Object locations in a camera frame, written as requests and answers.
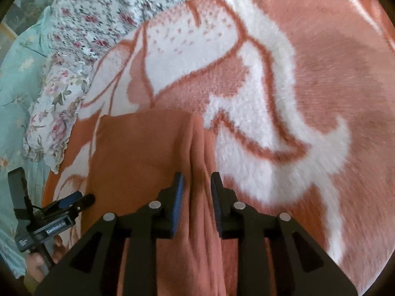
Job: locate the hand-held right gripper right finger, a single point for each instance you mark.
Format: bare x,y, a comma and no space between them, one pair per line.
217,212

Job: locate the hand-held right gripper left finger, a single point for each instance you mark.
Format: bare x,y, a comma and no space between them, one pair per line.
178,205

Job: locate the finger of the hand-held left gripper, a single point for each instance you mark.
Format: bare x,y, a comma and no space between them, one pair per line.
69,199
85,202

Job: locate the orange knit sweater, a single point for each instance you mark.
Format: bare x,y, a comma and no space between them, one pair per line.
135,148

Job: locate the person's left hand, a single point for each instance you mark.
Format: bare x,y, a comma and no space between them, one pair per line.
60,249

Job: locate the teal floral cloth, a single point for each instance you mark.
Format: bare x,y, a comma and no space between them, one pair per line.
15,98

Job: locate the orange and white blanket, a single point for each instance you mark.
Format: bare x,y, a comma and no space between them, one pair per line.
308,83

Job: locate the white floral bedsheet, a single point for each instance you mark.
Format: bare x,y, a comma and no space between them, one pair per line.
92,15

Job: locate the dark green picture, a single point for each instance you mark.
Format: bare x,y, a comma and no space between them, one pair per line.
27,12

